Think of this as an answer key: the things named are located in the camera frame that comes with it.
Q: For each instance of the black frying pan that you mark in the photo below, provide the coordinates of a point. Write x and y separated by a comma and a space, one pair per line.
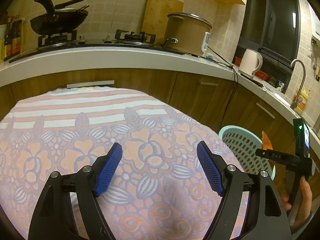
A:
72, 3

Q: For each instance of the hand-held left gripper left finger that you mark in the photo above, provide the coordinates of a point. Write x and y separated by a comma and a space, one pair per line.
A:
108, 170

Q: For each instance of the wooden kitchen cabinet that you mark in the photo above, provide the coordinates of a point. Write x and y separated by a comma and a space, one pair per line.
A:
145, 80

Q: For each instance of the brown rice cooker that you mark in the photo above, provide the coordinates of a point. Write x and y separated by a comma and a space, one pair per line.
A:
185, 33

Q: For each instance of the light blue plastic basket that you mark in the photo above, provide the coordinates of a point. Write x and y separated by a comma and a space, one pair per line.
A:
240, 142

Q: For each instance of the black gas stove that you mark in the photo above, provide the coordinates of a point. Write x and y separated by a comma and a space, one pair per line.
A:
100, 45

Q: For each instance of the steel kitchen faucet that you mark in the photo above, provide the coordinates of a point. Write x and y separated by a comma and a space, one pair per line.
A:
301, 80

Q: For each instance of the cream electric kettle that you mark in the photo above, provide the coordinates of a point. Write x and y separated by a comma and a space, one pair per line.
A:
250, 62

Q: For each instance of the black wok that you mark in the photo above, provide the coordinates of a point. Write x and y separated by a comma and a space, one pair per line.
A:
57, 22

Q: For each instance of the person's right hand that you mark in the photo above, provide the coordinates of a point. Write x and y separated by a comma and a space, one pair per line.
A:
306, 200

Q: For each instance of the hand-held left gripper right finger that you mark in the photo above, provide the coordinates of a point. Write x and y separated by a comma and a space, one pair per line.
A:
210, 170

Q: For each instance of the white water heater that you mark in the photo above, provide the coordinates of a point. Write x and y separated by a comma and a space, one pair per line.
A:
317, 38

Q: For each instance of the dark window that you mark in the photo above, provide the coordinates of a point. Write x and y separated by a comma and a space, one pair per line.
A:
270, 17

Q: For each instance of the orange snack packet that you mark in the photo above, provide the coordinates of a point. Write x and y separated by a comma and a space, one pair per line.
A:
265, 140

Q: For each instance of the dark sauce bottle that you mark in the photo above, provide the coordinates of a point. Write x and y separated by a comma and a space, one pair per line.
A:
17, 40
7, 42

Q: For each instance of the wooden cutting board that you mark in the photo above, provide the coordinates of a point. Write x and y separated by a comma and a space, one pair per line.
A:
160, 12

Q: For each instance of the pink floral blanket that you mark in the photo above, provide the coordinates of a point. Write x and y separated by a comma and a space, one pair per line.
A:
75, 120

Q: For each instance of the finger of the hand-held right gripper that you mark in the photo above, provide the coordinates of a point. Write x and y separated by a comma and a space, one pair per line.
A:
277, 156

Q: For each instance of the yellow dish soap bottle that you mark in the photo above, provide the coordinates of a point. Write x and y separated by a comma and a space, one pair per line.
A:
303, 100

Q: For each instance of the red plastic tray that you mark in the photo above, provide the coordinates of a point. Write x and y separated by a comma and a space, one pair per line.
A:
262, 74

